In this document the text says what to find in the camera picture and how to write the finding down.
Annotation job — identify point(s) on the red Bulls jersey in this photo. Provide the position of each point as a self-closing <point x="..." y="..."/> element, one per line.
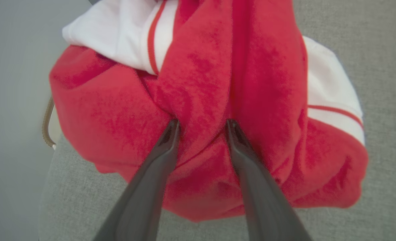
<point x="201" y="83"/>

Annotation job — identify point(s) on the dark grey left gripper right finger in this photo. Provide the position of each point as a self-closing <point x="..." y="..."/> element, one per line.
<point x="265" y="201"/>

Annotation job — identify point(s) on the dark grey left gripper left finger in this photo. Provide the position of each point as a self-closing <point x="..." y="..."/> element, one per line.
<point x="144" y="194"/>

